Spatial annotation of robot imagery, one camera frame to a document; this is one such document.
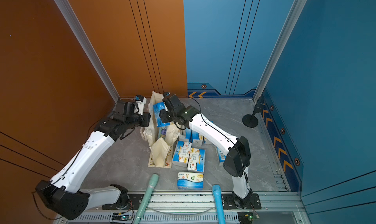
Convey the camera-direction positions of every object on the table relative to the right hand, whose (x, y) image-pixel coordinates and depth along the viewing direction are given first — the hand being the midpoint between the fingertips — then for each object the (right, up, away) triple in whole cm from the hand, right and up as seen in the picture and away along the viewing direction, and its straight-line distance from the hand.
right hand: (163, 113), depth 78 cm
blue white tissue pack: (+15, -34, -6) cm, 37 cm away
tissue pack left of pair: (+9, -23, +4) cm, 25 cm away
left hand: (-6, 0, -2) cm, 6 cm away
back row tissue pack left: (+13, -13, +11) cm, 21 cm away
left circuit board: (-21, -52, -6) cm, 56 cm away
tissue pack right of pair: (+18, -27, +1) cm, 32 cm away
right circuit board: (+42, -50, -9) cm, 66 cm away
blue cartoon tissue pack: (-3, +2, -2) cm, 5 cm away
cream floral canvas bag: (-1, -21, -6) cm, 22 cm away
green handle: (-5, -36, -1) cm, 36 cm away
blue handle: (+28, -39, -5) cm, 49 cm away
